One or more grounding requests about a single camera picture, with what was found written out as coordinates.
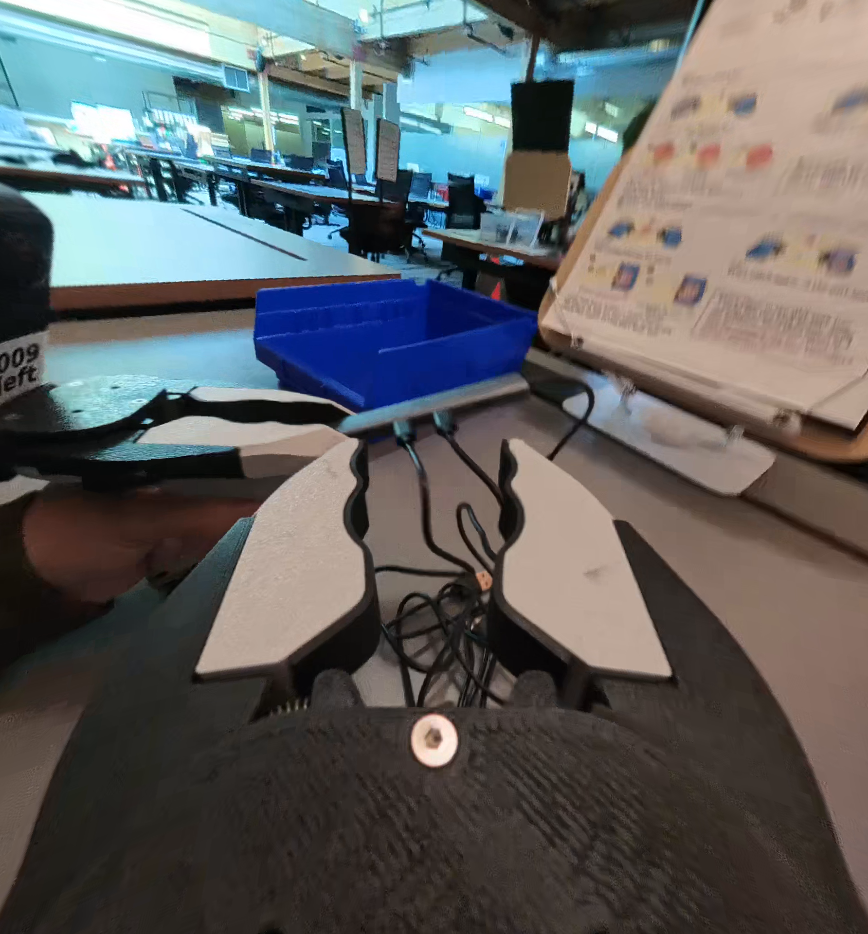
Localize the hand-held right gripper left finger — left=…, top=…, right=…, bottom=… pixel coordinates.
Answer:
left=193, top=436, right=382, bottom=687

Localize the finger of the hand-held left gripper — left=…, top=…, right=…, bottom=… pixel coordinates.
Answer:
left=138, top=385, right=355, bottom=431
left=138, top=422, right=349, bottom=484

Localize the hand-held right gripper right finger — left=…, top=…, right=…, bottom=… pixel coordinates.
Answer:
left=487, top=436, right=676, bottom=690

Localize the thin black usb cable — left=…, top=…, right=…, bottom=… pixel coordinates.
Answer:
left=374, top=417, right=497, bottom=710
left=386, top=410, right=526, bottom=710

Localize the blue plastic bin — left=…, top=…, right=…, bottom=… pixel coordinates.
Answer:
left=253, top=277, right=540, bottom=414

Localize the person's left hand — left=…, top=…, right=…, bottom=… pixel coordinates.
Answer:
left=21, top=489, right=261, bottom=607

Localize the white table with wooden edge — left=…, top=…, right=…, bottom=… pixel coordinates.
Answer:
left=21, top=191, right=403, bottom=313

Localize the black sign board on stand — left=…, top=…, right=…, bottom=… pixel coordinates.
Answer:
left=341, top=107, right=369, bottom=178
left=374, top=118, right=403, bottom=183

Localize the cardboard panel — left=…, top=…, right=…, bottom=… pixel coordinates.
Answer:
left=503, top=149, right=575, bottom=221

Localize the printed instruction sheet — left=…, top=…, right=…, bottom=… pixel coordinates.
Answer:
left=551, top=0, right=868, bottom=433

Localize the black panel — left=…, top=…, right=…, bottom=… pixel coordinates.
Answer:
left=510, top=79, right=576, bottom=153

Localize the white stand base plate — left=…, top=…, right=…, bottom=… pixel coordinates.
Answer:
left=561, top=371, right=778, bottom=499

